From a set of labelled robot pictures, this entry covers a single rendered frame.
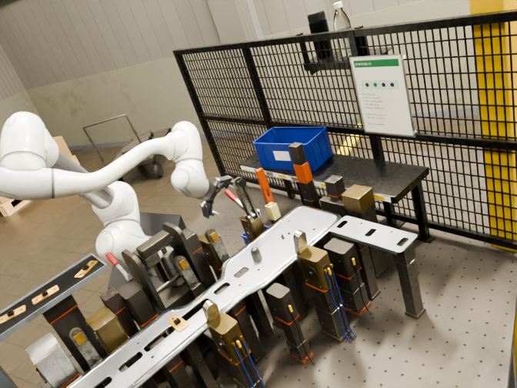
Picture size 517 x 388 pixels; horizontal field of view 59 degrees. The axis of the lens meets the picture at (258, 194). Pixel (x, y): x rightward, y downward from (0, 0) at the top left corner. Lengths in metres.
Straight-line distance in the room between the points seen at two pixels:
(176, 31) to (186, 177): 4.20
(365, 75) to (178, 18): 4.09
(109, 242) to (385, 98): 1.23
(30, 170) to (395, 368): 1.29
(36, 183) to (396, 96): 1.24
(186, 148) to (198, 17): 3.87
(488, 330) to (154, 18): 5.07
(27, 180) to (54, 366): 0.57
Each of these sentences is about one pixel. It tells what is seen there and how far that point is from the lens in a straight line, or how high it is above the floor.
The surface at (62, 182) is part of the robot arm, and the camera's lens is 1.62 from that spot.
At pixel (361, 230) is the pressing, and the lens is 1.57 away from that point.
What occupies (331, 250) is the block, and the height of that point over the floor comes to 0.98.
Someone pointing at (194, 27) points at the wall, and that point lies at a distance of 5.58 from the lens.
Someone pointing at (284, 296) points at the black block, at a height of 0.99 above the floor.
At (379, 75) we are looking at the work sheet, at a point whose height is 1.38.
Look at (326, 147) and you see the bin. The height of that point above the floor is 1.08.
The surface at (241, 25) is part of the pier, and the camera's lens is 4.88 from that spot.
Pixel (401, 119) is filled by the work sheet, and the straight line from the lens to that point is 1.77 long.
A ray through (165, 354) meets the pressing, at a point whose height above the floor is 1.00.
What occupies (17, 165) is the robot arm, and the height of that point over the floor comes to 1.54.
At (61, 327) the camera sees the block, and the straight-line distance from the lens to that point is 1.67.
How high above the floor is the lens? 1.89
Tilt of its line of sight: 27 degrees down
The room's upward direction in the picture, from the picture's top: 19 degrees counter-clockwise
